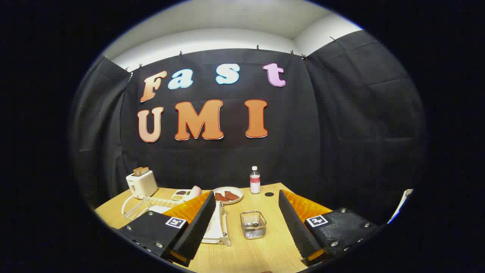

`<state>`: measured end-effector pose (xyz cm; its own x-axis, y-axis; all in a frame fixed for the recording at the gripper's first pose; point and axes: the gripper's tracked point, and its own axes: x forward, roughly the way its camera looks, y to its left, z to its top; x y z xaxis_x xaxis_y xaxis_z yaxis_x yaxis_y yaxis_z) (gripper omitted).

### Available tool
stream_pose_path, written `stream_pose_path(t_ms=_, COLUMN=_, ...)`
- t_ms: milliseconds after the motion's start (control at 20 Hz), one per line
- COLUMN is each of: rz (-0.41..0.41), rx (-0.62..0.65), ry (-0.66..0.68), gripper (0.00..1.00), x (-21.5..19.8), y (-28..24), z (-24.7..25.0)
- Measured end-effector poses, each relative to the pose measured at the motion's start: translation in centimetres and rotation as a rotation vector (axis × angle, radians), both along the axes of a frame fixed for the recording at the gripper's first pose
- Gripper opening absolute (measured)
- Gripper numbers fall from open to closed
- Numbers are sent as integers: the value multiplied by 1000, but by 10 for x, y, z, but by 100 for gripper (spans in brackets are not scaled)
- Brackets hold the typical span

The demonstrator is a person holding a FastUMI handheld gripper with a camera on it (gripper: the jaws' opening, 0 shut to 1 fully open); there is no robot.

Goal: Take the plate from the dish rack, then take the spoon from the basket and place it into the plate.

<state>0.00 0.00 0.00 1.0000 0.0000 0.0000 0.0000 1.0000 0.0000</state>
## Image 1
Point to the clear bottle with red label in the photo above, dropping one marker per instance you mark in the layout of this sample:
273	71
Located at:
255	184

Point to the pink plate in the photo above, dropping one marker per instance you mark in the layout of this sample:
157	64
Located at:
196	191

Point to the cream toaster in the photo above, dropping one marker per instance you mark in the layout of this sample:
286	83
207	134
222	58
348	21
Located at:
142	184

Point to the white divided condiment dish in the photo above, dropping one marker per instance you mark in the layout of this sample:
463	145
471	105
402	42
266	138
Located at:
188	195

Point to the toast slice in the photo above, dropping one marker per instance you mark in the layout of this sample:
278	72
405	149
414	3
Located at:
137	171
145	170

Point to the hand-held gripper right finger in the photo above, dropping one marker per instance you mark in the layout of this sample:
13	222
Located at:
293	223

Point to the red meat piece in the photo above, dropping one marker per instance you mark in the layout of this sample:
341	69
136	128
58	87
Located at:
219	197
231	195

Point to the white plate with meat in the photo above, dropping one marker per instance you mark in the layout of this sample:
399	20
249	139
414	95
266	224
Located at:
237	190

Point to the white sheet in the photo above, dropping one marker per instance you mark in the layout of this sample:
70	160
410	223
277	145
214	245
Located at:
401	206

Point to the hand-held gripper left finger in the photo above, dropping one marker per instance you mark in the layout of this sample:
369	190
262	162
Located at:
199	223

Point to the black backdrop cloth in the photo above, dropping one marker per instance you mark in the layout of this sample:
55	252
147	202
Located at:
322	132

